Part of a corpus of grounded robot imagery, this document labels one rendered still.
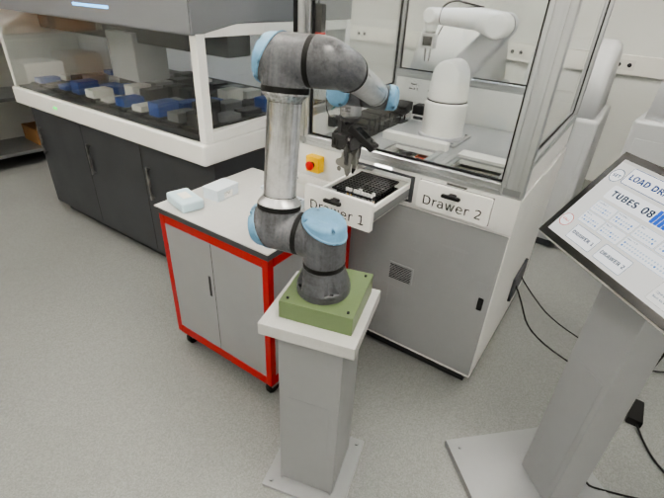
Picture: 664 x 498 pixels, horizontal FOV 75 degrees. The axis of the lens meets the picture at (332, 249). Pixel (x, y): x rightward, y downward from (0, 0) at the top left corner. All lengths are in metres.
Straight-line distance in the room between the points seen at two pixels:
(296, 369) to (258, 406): 0.70
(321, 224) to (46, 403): 1.56
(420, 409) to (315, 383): 0.80
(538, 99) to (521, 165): 0.22
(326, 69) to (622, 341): 1.03
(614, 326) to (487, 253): 0.55
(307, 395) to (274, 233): 0.53
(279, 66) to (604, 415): 1.32
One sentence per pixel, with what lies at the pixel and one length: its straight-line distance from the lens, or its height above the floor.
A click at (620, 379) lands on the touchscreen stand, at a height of 0.66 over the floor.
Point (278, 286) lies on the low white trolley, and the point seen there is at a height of 0.59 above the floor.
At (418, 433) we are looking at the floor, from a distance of 1.98.
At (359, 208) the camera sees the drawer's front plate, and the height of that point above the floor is 0.90.
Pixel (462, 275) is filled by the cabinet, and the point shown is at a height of 0.57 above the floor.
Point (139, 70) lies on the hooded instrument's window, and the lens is 2.40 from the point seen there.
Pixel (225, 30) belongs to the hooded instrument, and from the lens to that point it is 2.16.
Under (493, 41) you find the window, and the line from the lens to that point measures 1.62.
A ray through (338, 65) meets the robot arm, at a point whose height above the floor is 1.41.
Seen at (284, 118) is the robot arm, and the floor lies 1.28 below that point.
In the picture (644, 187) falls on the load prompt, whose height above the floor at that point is 1.15.
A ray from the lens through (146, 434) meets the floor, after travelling 2.02.
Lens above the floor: 1.55
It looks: 31 degrees down
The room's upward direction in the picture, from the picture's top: 3 degrees clockwise
